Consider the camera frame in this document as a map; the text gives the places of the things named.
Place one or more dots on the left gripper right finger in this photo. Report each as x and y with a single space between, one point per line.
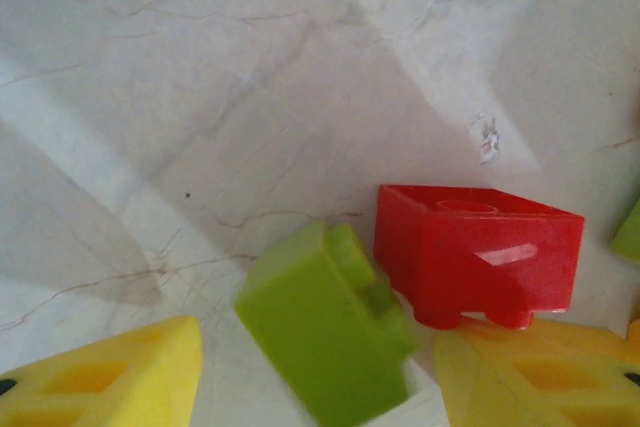
530 382

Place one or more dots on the red lego brick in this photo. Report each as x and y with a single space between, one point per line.
450 257

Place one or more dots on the green lego brick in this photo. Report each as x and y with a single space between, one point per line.
630 242
320 317

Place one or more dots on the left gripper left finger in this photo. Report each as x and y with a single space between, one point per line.
110 377

